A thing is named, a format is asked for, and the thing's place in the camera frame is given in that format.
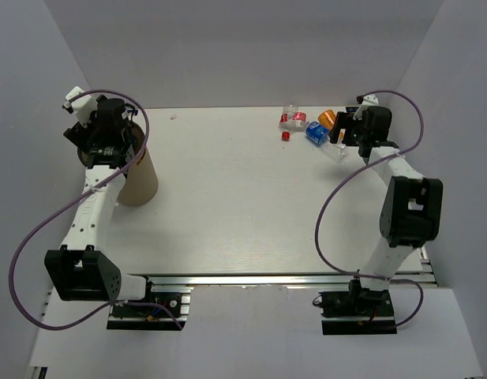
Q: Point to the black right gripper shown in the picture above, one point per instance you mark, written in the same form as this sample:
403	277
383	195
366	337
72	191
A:
342	121

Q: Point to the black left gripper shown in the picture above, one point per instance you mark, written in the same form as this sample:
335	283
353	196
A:
80	136

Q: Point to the orange juice bottle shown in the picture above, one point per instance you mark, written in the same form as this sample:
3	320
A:
327	119

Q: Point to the blue label bottle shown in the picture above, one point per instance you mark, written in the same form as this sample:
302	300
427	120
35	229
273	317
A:
319	136

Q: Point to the crushed red label bottle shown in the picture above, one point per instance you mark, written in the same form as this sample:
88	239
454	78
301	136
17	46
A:
292	119

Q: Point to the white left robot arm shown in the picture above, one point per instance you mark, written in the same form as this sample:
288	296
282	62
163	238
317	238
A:
81	269

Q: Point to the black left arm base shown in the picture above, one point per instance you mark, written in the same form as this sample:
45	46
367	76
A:
165	307

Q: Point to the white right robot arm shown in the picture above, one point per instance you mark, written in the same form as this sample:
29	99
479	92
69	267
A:
410	215

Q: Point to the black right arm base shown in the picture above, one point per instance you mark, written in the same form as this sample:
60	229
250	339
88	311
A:
357	311

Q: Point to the brown cardboard cylinder bin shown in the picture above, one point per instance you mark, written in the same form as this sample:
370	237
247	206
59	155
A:
142	181

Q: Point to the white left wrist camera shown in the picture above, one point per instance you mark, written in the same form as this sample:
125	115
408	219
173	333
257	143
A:
82	108

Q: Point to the aluminium table front rail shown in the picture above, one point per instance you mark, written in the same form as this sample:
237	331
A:
247	280

